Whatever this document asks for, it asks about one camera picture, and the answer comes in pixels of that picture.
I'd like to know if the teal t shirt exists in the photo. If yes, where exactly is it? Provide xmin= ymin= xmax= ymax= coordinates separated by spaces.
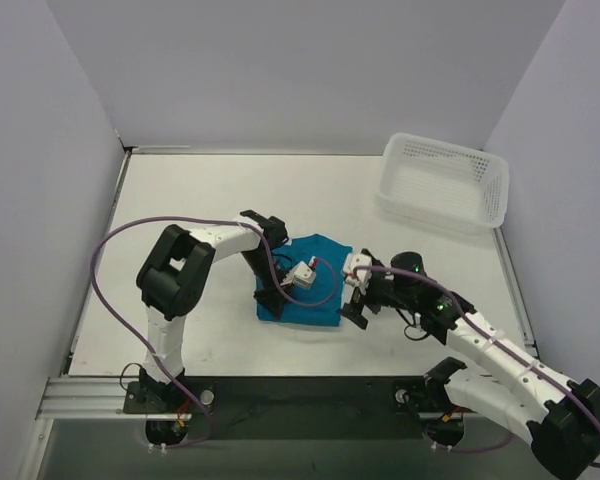
xmin=255 ymin=233 xmax=354 ymax=330

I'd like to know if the white perforated plastic basket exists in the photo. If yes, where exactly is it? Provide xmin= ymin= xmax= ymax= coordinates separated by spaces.
xmin=376 ymin=133 xmax=510 ymax=234

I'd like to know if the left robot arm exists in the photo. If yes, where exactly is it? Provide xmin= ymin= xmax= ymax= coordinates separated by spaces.
xmin=136 ymin=210 xmax=291 ymax=411

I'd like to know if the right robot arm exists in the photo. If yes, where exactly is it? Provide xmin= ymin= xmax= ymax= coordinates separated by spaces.
xmin=341 ymin=250 xmax=600 ymax=479

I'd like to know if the aluminium mounting rail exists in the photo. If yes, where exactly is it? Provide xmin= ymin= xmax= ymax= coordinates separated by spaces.
xmin=38 ymin=374 xmax=469 ymax=418

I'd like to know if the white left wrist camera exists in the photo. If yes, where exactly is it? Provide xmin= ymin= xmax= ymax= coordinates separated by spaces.
xmin=281 ymin=256 xmax=317 ymax=290

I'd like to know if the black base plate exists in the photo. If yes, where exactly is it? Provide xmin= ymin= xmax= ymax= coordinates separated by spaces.
xmin=123 ymin=376 xmax=465 ymax=445

